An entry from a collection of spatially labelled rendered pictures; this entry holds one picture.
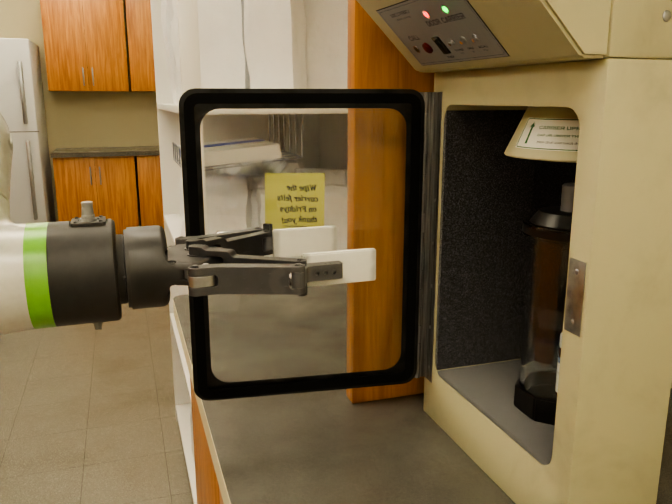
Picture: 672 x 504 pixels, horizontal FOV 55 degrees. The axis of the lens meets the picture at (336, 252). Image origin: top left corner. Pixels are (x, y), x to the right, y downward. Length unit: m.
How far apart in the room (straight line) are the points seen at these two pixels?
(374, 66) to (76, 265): 0.49
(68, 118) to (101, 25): 0.86
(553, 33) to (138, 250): 0.39
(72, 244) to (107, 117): 5.45
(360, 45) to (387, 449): 0.52
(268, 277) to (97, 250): 0.14
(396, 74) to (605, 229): 0.40
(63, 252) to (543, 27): 0.44
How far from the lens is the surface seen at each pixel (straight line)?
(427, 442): 0.90
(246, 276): 0.55
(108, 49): 5.70
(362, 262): 0.60
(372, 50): 0.90
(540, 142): 0.71
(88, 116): 6.03
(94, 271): 0.58
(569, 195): 0.76
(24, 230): 0.60
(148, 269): 0.58
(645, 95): 0.63
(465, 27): 0.68
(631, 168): 0.63
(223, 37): 1.89
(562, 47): 0.60
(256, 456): 0.86
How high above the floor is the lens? 1.38
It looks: 13 degrees down
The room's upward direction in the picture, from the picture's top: straight up
